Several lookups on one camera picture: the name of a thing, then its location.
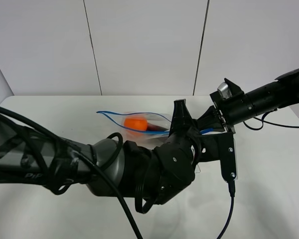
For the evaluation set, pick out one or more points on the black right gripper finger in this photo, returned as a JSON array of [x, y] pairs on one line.
[[211, 119]]

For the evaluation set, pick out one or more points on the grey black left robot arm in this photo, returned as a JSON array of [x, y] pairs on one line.
[[113, 167]]

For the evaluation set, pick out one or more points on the orange fruit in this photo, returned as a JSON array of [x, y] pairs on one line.
[[136, 122]]

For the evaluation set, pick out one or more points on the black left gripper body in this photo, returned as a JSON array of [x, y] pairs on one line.
[[170, 169]]

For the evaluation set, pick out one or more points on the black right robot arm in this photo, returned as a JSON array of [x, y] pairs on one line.
[[281, 93]]

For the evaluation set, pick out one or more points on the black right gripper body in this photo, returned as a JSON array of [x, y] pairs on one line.
[[233, 110]]

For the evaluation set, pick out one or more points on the dark purple eggplant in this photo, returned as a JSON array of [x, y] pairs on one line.
[[156, 128]]

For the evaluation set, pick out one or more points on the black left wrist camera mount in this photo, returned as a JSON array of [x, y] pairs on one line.
[[220, 147]]

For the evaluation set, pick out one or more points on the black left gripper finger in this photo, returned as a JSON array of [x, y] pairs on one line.
[[181, 118]]

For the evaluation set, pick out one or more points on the clear blue-zip plastic bag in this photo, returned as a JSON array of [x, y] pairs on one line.
[[160, 119]]

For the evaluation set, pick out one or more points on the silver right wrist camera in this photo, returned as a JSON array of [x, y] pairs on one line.
[[224, 91]]

